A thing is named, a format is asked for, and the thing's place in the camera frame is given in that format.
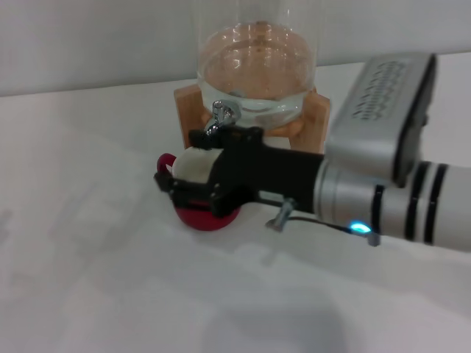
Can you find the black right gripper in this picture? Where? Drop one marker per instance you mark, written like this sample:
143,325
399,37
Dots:
272,169

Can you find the chrome faucet tap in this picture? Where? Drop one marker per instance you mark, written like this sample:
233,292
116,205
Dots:
221,114

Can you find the red ceramic cup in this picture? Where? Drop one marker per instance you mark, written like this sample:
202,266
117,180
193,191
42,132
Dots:
209,222

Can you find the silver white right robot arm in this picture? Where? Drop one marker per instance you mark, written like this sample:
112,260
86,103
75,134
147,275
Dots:
349,198

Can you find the wooden dispenser stand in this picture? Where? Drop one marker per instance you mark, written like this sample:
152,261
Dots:
187,110

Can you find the glass water dispenser jar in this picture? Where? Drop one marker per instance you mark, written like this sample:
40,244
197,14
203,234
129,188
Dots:
257,55

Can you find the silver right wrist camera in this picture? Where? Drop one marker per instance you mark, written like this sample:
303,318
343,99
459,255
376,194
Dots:
371,117

